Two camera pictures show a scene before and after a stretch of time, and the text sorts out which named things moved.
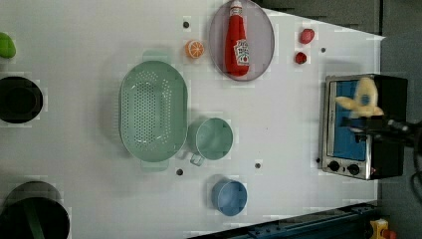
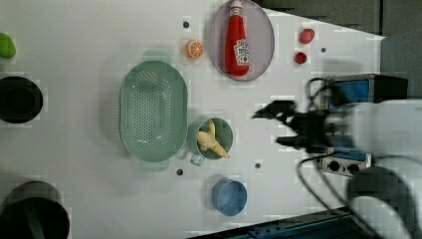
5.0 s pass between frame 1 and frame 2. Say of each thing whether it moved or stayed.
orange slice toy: stayed
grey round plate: stayed
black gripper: moved
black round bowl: stayed
